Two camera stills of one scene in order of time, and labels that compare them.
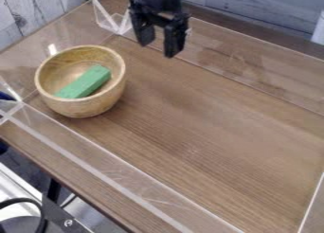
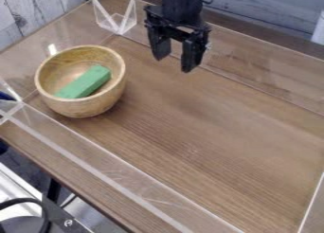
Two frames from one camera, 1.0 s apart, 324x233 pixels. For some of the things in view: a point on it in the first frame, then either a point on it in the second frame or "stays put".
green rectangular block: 87,84 stays put
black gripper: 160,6 → 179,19
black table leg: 54,190 stays put
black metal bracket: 58,217 stays put
